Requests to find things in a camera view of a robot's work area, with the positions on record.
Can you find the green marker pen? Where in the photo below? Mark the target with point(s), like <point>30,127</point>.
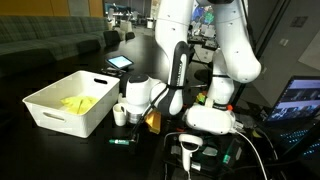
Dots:
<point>120,142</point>

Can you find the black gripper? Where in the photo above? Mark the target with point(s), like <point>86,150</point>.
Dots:
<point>136,129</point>

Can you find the white mug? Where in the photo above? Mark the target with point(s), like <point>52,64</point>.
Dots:
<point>119,116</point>

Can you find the black office chair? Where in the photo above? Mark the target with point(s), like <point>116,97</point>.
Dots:
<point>112,37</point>
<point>130,35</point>

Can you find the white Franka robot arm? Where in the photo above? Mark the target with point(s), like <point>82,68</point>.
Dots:
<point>173,26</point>

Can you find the white plastic storage box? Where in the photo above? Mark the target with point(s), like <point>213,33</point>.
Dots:
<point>83,123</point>

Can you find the white VR controller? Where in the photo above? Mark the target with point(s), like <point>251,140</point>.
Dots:
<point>188,146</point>

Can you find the yellow green small object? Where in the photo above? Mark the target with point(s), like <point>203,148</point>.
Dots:
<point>200,98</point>

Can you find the tablet with lit screen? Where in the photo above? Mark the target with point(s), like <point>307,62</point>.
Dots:
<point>119,61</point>

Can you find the open laptop computer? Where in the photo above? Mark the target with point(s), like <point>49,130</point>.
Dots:
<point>296,100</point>

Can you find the green plaid sofa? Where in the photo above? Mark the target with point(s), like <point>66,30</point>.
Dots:
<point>40,33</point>

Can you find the yellow cloth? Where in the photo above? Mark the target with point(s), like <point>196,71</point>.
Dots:
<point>80,104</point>

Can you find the wrist mounted camera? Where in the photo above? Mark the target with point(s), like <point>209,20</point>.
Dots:
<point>154,121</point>

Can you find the small light table item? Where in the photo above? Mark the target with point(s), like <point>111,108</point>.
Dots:
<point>111,72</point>

